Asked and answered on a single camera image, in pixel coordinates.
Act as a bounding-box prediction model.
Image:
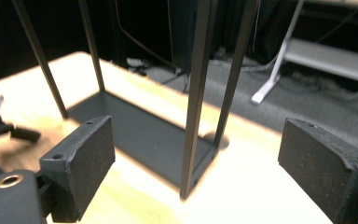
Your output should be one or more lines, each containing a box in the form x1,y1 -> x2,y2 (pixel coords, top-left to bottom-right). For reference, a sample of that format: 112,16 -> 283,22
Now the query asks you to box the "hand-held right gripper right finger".
277,118 -> 358,224

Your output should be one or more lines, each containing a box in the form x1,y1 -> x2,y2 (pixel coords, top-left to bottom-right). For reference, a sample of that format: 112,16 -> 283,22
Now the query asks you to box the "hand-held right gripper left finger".
39,115 -> 117,224

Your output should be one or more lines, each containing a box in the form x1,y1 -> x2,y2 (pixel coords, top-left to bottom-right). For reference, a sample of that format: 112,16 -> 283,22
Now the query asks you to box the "black metal rack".
10,0 -> 260,201

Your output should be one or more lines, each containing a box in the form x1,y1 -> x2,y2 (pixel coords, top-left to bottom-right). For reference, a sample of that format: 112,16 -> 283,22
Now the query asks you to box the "white metal table leg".
250,0 -> 306,105

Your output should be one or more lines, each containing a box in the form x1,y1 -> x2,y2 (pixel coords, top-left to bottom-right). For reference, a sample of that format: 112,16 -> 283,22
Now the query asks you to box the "grey shelf board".
283,37 -> 358,87

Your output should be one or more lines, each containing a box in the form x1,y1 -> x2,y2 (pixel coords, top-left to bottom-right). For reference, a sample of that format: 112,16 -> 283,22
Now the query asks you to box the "black cabinet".
167,0 -> 201,71

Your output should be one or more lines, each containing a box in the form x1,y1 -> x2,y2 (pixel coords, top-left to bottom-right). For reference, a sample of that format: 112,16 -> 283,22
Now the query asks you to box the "brown curved cable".
114,0 -> 176,69

